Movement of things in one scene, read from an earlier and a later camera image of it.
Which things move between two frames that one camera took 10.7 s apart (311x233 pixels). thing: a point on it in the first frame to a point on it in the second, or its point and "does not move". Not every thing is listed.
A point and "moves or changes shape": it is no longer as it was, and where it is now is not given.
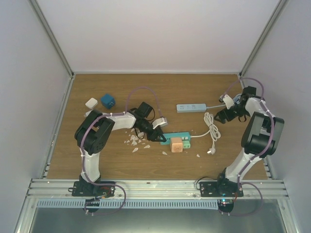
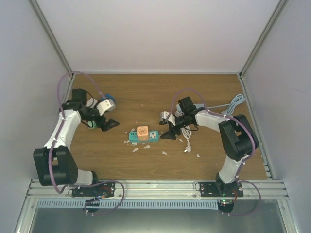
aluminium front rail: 158,189 does not move
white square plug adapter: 91,103 does not move
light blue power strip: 191,107 does not move
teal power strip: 185,136 moves or changes shape
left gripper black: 157,132 to 106,126
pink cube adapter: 176,144 to 142,133
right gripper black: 221,114 to 172,136
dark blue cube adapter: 108,101 does not move
